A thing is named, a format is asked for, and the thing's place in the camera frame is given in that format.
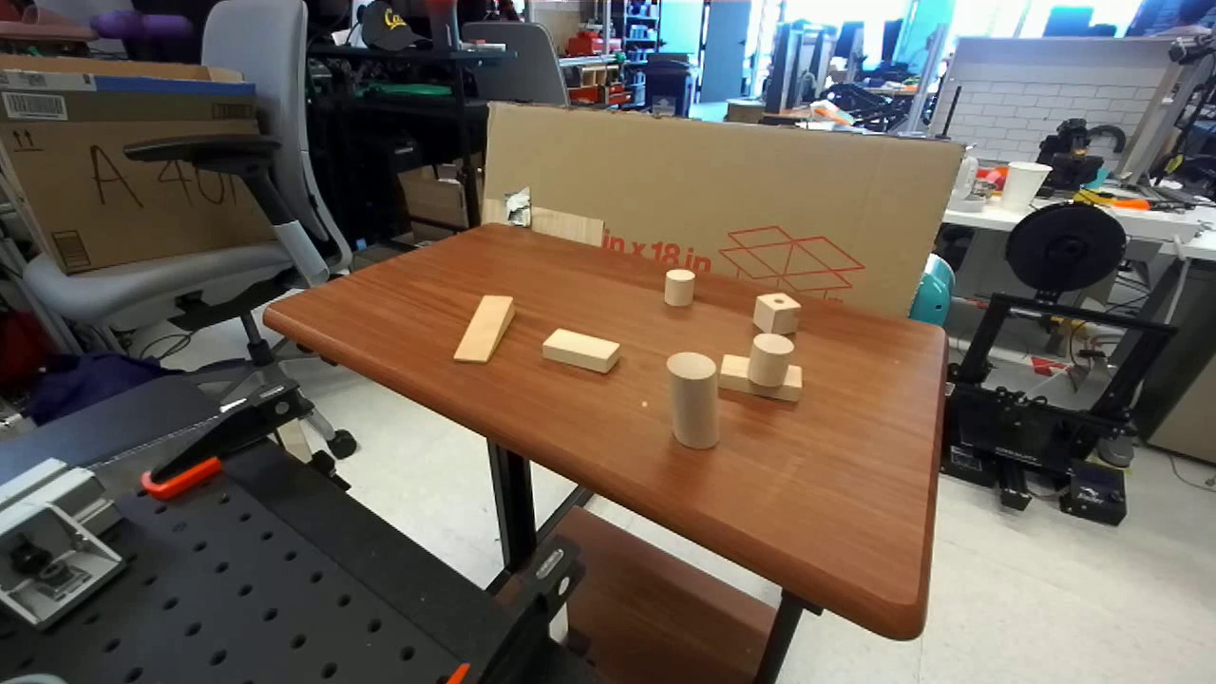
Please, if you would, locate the small wooden cube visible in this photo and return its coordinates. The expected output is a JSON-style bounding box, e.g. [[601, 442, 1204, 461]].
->
[[752, 293, 804, 333]]

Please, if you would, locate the rectangular wooden block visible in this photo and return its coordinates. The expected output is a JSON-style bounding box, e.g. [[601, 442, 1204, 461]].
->
[[543, 328, 624, 372]]

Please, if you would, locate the small wooden cylinder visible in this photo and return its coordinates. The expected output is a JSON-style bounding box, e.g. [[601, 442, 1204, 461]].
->
[[661, 270, 695, 309]]

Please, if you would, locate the large wooden cylinder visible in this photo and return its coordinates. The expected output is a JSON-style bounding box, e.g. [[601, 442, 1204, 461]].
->
[[666, 350, 720, 447]]

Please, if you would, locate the thin wooden plank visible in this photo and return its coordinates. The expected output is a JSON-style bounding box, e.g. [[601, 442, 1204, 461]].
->
[[454, 293, 514, 366]]

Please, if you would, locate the flat wooden base block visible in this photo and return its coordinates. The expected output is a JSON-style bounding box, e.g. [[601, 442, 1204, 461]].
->
[[720, 355, 804, 404]]

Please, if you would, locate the medium wooden cylinder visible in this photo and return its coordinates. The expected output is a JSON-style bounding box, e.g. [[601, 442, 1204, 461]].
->
[[750, 333, 795, 386]]

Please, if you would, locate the black table leg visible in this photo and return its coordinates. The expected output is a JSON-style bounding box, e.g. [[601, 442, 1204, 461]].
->
[[491, 446, 535, 572]]

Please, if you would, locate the large cardboard box panel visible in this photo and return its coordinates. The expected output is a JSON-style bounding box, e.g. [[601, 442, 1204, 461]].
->
[[483, 103, 962, 315]]

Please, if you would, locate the black perforated workbench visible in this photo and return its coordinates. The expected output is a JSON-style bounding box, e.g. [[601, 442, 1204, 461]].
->
[[0, 379, 598, 684]]

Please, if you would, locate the black 3D printer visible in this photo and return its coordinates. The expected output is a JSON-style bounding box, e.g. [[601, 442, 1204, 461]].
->
[[943, 203, 1175, 527]]

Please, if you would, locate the white cup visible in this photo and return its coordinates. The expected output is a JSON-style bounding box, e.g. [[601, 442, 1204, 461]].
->
[[999, 158, 1049, 213]]

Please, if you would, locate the grey office chair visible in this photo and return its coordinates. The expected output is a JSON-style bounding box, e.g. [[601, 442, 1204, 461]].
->
[[4, 0, 358, 456]]

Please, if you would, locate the brown cardboard box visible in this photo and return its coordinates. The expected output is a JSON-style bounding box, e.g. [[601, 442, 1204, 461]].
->
[[0, 52, 272, 274]]

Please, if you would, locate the orange handled black clamp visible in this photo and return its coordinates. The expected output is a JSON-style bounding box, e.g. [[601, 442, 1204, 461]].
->
[[141, 391, 310, 503]]

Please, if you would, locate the grey metal bracket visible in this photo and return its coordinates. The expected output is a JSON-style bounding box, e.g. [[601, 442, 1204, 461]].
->
[[0, 461, 126, 631]]

